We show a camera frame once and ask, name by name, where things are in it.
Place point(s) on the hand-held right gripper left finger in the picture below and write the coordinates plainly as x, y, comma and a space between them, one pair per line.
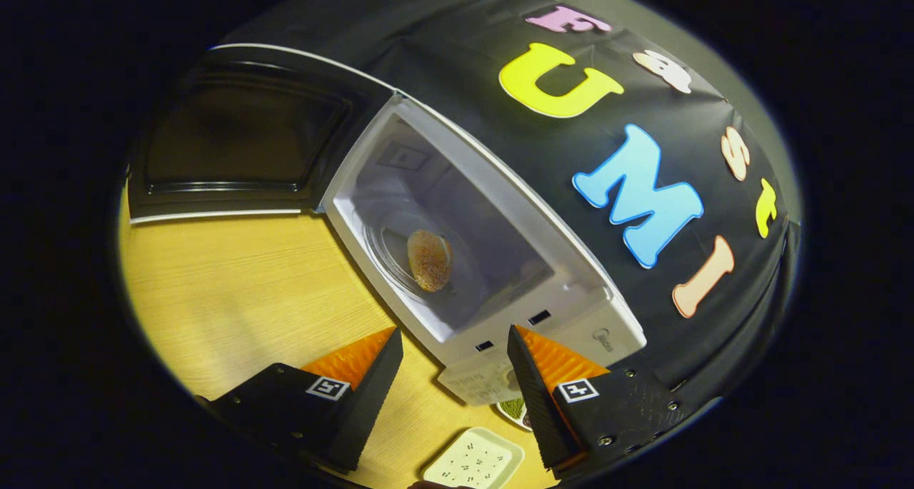
371, 396

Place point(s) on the black backdrop cloth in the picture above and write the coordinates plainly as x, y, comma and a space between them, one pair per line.
443, 39

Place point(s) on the pale green square plate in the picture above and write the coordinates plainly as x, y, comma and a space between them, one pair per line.
475, 460

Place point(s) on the white microwave oven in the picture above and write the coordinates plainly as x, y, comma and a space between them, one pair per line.
500, 189

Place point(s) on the white divided bean dish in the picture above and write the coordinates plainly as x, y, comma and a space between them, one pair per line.
513, 408

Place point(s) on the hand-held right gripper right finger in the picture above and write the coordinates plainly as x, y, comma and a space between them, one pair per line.
539, 403

